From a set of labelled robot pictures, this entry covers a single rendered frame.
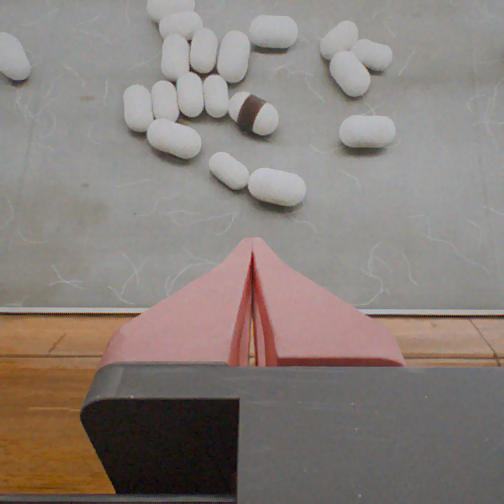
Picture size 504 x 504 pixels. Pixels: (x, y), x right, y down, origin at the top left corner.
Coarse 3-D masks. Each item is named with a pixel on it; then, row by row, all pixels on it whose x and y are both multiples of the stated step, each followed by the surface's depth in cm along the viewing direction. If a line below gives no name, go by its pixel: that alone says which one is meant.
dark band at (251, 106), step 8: (248, 96) 25; (256, 96) 25; (248, 104) 24; (256, 104) 24; (264, 104) 25; (240, 112) 25; (248, 112) 25; (256, 112) 24; (240, 120) 25; (248, 120) 25; (248, 128) 25
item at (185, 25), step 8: (168, 16) 27; (176, 16) 27; (184, 16) 27; (192, 16) 27; (160, 24) 27; (168, 24) 26; (176, 24) 27; (184, 24) 27; (192, 24) 27; (200, 24) 27; (160, 32) 27; (168, 32) 27; (176, 32) 27; (184, 32) 27; (192, 32) 27
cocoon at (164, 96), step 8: (152, 88) 26; (160, 88) 25; (168, 88) 25; (152, 96) 26; (160, 96) 25; (168, 96) 25; (176, 96) 26; (160, 104) 25; (168, 104) 25; (176, 104) 26; (160, 112) 25; (168, 112) 25; (176, 112) 25
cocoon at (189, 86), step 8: (184, 80) 25; (192, 80) 25; (200, 80) 26; (184, 88) 25; (192, 88) 25; (200, 88) 26; (184, 96) 25; (192, 96) 25; (200, 96) 25; (184, 104) 25; (192, 104) 25; (200, 104) 25; (184, 112) 26; (192, 112) 25; (200, 112) 26
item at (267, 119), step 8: (240, 96) 25; (232, 104) 25; (240, 104) 25; (232, 112) 25; (264, 112) 24; (272, 112) 25; (256, 120) 25; (264, 120) 24; (272, 120) 25; (256, 128) 25; (264, 128) 25; (272, 128) 25
